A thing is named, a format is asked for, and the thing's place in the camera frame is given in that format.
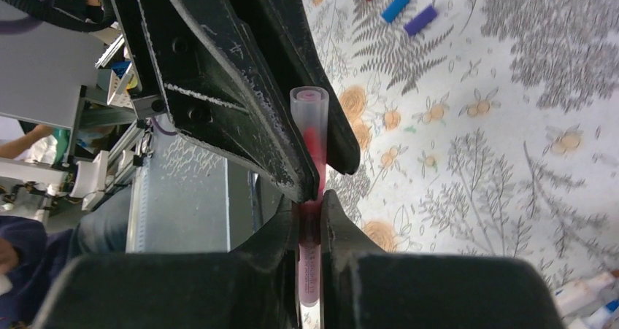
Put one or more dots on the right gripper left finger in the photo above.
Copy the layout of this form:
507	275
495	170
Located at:
252	286

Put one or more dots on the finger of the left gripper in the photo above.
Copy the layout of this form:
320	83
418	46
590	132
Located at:
222	71
309	66

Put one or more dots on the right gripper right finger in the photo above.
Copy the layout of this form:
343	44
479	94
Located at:
364	286

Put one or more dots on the pink translucent marker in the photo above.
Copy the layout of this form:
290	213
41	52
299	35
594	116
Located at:
309	225

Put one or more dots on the clear pink pen cap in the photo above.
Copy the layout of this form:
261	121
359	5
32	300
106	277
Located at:
309	108

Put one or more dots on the light blue pen cap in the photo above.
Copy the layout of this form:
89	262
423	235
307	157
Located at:
392	11

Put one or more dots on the purple pen cap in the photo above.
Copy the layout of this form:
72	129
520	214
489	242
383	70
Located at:
421	20

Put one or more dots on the light blue capped marker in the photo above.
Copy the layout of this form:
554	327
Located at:
577	294

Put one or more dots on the purple capped white marker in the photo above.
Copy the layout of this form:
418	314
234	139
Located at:
601	318

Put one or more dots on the floral table mat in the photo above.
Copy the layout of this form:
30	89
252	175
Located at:
493	131

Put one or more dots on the seated person in background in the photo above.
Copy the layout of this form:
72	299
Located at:
32	258

